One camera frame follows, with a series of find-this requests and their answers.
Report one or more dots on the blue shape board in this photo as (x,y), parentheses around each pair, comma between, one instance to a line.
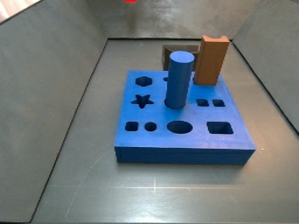
(204,133)

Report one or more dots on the blue cylinder peg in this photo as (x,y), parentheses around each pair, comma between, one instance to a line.
(177,84)

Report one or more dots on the black curved holder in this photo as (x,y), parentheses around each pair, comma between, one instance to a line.
(178,53)

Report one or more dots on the brown notched peg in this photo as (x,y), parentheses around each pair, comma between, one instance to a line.
(209,60)

